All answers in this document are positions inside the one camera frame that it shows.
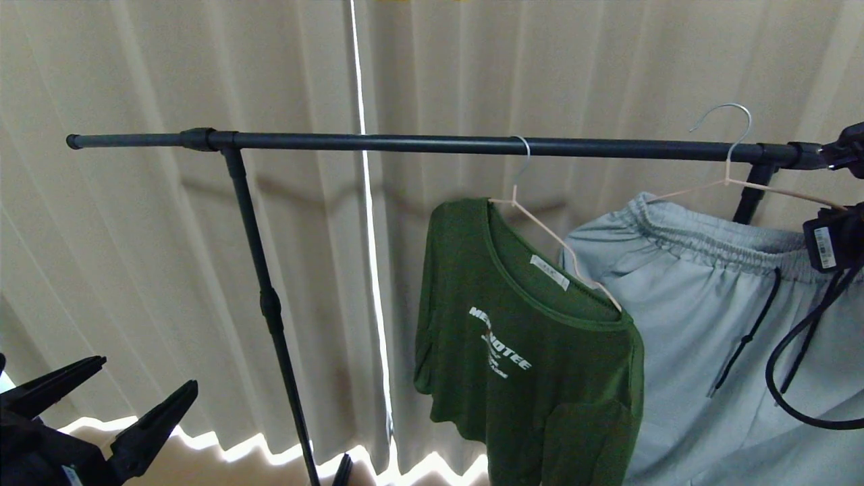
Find pale grey shorts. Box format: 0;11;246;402
560;192;864;486

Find green printed shirt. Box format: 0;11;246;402
414;198;645;486

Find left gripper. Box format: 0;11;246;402
0;356;199;486

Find beige curtain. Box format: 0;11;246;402
0;0;864;477

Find black cable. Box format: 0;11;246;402
765;263;864;431

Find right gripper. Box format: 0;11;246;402
802;201;864;275

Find black clothes rack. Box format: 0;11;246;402
65;127;832;486

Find pink clothes hanger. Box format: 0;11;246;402
647;103;850;211
489;135;623;313

